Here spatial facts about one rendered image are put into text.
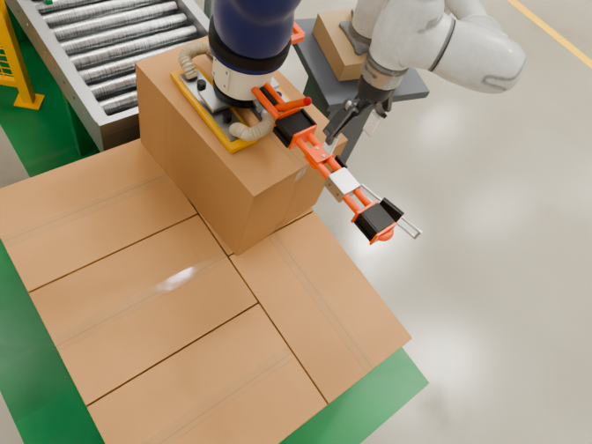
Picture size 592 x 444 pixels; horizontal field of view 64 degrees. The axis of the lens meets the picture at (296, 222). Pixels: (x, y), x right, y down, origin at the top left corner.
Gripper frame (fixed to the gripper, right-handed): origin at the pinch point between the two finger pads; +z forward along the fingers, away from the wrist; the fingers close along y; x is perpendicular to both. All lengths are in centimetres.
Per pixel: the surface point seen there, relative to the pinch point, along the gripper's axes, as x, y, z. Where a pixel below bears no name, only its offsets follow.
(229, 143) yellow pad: -27.2, 14.3, 24.4
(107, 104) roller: -91, 25, 66
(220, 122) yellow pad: -34.8, 12.7, 23.9
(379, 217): 18.1, -0.6, 11.4
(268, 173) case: -14.4, 8.6, 27.1
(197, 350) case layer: 11, 45, 67
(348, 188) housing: 6.9, 0.6, 12.2
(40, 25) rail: -136, 32, 61
